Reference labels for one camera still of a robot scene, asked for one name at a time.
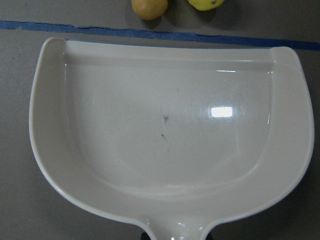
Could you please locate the beige plastic dustpan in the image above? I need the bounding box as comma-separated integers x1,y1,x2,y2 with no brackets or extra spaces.
29,38,315,240

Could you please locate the tan toy ginger root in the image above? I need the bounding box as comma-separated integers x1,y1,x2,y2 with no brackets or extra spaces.
131,0,169,21

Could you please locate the yellow toy potato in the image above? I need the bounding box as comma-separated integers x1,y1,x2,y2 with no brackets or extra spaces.
188,0,225,11

